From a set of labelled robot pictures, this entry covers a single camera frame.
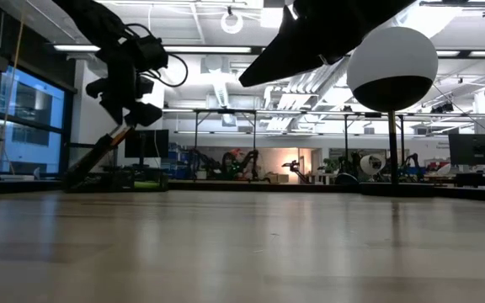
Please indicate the black metal rig frame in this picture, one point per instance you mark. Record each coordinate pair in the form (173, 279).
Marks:
(225, 111)

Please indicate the black mesh desk organizer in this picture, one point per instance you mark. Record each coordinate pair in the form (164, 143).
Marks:
(112, 181)

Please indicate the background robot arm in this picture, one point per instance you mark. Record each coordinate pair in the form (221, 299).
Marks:
(295, 166)

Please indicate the black monitor on stand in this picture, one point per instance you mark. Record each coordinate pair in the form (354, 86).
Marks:
(150, 145)
(476, 149)

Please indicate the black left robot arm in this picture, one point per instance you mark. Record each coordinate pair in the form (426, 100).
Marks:
(95, 21)

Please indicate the green sticky note pad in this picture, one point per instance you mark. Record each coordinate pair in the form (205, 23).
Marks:
(147, 185)

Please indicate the dark framed window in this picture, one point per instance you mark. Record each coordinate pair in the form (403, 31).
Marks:
(32, 101)

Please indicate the white shade table lamp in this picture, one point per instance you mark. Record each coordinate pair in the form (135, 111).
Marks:
(371, 163)

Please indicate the person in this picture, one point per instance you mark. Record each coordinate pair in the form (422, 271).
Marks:
(228, 164)

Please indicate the black aluminium table frame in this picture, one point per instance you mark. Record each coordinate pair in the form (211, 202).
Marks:
(268, 185)

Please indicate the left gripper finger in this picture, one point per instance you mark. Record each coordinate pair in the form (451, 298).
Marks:
(114, 110)

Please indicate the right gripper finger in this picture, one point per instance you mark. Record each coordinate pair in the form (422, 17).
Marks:
(287, 14)
(280, 63)

